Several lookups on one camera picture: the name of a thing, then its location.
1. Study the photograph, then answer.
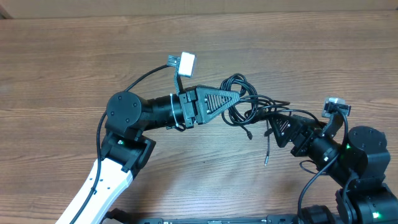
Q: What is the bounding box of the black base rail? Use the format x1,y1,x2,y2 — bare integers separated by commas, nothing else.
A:
100,208,299,224

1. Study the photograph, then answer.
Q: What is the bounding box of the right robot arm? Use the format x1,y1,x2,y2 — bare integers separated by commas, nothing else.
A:
268,111,397,223

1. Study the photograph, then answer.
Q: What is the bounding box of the camera cable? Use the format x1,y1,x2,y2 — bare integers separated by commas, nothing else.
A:
297,108,351,224
68,55,181,224

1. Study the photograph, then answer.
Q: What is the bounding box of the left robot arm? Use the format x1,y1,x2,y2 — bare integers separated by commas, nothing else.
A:
58,86,239,223

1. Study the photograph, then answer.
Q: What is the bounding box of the black usb cable bundle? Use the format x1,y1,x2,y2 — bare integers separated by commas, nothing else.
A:
220,73,321,167

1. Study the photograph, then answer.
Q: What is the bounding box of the right camera cable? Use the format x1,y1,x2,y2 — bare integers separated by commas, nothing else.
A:
297,108,351,224

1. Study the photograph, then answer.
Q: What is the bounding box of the left camera cable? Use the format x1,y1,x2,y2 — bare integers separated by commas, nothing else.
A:
68,55,181,224

